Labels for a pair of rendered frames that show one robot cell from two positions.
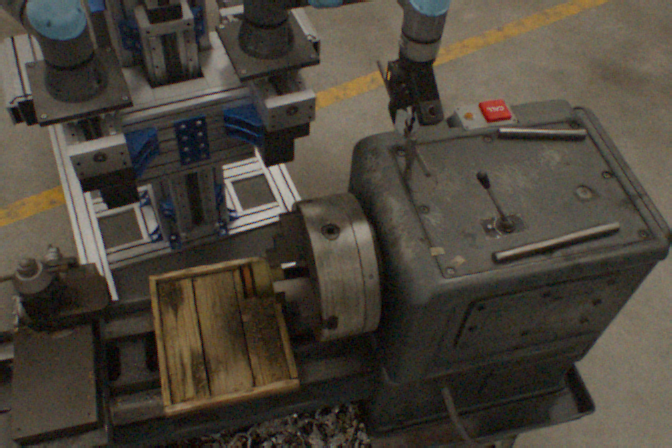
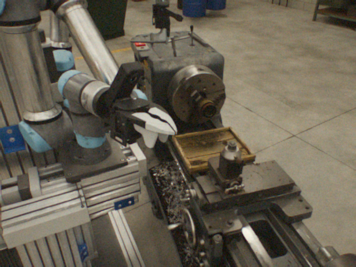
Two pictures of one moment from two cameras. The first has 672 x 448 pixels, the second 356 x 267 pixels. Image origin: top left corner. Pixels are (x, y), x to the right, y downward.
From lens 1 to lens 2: 1.94 m
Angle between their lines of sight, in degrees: 63
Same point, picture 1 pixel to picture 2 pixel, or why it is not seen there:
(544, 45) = not seen: outside the picture
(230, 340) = (216, 145)
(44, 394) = (270, 176)
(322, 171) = not seen: hidden behind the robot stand
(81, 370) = (253, 167)
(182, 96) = not seen: hidden behind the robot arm
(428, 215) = (191, 54)
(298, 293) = (214, 95)
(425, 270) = (214, 54)
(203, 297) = (196, 154)
